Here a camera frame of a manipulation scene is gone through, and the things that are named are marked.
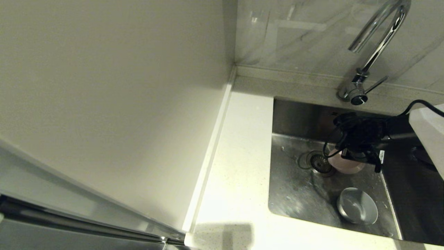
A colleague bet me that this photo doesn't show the pink bowl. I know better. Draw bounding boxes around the pink bowl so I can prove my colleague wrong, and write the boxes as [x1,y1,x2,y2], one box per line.
[327,148,367,174]

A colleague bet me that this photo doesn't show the round metal drain strainer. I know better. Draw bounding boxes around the round metal drain strainer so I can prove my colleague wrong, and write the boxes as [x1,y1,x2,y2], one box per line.
[306,150,335,177]

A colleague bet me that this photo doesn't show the steel appliance handle bar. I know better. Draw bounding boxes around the steel appliance handle bar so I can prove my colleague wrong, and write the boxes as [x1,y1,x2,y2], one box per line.
[0,194,185,246]

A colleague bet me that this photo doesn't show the white edge trim strip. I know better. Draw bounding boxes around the white edge trim strip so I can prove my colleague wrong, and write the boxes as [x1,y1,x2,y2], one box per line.
[181,66,237,233]

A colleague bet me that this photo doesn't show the tall white cabinet panel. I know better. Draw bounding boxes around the tall white cabinet panel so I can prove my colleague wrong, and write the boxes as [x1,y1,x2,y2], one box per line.
[0,0,236,232]

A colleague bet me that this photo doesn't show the grey glossy appliance door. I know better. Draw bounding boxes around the grey glossy appliance door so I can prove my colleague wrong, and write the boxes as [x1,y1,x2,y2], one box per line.
[0,139,186,250]

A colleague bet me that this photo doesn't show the chrome gooseneck faucet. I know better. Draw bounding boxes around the chrome gooseneck faucet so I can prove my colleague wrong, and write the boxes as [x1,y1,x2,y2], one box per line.
[337,0,412,106]

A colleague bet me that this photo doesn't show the stainless steel sink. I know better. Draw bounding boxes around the stainless steel sink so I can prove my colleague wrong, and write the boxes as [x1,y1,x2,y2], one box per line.
[267,97,444,245]

